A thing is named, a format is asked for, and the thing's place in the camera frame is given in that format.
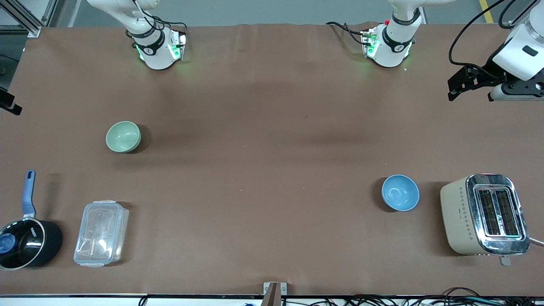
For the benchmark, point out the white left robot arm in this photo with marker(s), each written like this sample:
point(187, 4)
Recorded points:
point(393, 46)

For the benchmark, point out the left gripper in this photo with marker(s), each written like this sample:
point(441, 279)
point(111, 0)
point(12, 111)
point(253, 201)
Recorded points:
point(487, 70)

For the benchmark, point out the beige chrome toaster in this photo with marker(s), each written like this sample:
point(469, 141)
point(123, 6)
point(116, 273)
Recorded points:
point(461, 216)

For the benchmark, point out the brown table mat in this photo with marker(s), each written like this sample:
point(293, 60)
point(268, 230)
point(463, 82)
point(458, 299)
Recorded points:
point(272, 127)

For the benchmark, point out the aluminium profile frame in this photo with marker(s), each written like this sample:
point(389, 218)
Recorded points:
point(25, 17)

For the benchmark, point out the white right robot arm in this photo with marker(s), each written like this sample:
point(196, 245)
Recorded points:
point(157, 57)

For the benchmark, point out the glass pot lid blue knob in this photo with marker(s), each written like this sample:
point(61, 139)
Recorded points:
point(25, 244)

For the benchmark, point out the metal bracket with brown post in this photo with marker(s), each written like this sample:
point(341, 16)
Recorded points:
point(274, 293)

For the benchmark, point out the green ceramic bowl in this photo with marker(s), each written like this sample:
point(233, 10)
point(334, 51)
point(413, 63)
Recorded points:
point(123, 137)

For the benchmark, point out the clear plastic food container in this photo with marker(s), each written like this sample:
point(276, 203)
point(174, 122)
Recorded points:
point(101, 233)

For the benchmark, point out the blue ceramic bowl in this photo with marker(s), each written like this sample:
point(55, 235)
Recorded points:
point(399, 193)

